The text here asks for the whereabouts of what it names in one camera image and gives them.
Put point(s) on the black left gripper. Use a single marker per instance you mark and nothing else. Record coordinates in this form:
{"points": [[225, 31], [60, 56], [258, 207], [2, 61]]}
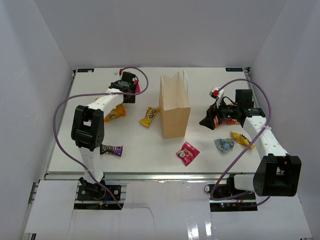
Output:
{"points": [[131, 100]]}

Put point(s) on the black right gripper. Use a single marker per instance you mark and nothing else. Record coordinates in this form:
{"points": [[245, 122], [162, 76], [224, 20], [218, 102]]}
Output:
{"points": [[208, 121]]}

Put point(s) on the orange white snack bag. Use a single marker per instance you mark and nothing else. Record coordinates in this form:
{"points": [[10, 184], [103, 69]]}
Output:
{"points": [[224, 121]]}

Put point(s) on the orange mango gummy bag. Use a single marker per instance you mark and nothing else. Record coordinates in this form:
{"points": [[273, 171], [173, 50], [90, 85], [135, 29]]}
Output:
{"points": [[115, 113]]}

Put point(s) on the brown paper bag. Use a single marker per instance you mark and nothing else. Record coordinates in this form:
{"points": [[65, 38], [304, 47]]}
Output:
{"points": [[174, 105]]}

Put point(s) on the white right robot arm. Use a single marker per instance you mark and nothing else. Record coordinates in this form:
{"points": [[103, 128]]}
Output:
{"points": [[278, 172]]}

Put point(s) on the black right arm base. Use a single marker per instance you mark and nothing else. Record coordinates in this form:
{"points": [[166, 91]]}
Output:
{"points": [[226, 189]]}

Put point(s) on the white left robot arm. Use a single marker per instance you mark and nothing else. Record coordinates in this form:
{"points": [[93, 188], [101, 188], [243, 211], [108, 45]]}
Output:
{"points": [[88, 128]]}

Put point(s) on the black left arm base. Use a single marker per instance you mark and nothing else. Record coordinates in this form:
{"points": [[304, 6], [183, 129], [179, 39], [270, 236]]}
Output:
{"points": [[93, 192]]}

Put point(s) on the red heart candy packet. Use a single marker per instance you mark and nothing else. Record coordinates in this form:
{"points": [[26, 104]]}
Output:
{"points": [[137, 89]]}

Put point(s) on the silver blue snack packet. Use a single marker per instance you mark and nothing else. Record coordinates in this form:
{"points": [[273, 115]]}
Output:
{"points": [[224, 144]]}

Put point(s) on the yellow m&m's packet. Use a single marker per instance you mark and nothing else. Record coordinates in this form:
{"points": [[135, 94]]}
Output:
{"points": [[240, 139], [149, 116]]}

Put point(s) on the yellow M&M's packet right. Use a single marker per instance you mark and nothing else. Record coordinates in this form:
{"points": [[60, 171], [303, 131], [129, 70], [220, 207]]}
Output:
{"points": [[240, 139]]}

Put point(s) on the pink candy packet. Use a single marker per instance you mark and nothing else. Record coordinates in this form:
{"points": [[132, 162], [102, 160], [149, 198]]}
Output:
{"points": [[187, 153]]}

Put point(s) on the blue label left corner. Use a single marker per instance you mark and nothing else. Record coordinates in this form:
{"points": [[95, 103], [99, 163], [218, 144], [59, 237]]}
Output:
{"points": [[85, 70]]}

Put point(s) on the blue label corner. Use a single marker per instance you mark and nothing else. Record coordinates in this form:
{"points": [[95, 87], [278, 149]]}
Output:
{"points": [[85, 70], [234, 69]]}

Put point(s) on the blue label right corner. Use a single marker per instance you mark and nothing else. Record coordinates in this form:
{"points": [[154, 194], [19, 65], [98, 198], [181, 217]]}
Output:
{"points": [[234, 69]]}

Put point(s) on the brown purple M&M's packet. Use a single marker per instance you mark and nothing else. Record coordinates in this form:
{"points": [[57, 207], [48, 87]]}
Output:
{"points": [[111, 150]]}

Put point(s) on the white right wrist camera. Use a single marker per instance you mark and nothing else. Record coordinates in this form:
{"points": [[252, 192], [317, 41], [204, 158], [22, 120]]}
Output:
{"points": [[217, 94]]}

